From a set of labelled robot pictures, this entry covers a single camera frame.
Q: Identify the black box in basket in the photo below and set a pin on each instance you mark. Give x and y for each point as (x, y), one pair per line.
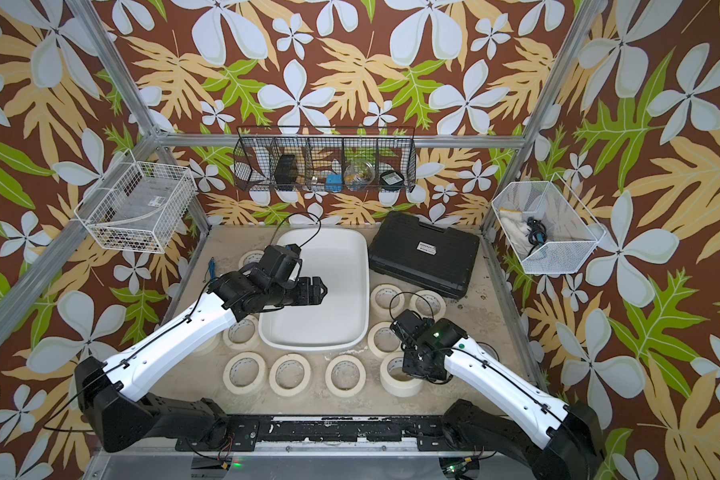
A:
(286, 171)

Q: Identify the masking tape roll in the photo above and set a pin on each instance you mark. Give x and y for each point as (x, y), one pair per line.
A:
(290, 375)
(428, 304)
(345, 376)
(382, 341)
(250, 257)
(245, 373)
(387, 301)
(395, 381)
(207, 346)
(243, 335)

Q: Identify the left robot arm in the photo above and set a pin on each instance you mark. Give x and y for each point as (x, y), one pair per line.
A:
(114, 395)

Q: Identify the white wire basket left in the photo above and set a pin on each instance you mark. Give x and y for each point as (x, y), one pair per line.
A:
(138, 206)

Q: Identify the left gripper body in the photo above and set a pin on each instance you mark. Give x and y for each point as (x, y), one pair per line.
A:
(294, 292)

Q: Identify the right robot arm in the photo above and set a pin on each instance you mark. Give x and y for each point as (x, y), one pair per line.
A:
(556, 440)

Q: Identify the white plastic storage box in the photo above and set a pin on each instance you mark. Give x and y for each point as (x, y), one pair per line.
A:
(339, 257)

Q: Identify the black wire basket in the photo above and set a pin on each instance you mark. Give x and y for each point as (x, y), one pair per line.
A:
(367, 157)

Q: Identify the black plastic tool case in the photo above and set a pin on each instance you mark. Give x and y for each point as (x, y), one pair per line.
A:
(434, 258)

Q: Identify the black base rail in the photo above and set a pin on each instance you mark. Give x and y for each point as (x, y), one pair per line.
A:
(251, 433)

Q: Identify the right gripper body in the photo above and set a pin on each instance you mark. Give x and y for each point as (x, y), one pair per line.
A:
(412, 365)

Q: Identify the white mesh basket right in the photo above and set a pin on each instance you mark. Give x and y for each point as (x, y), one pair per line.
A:
(547, 225)

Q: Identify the blue item in basket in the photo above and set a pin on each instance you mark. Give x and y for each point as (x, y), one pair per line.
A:
(334, 183)

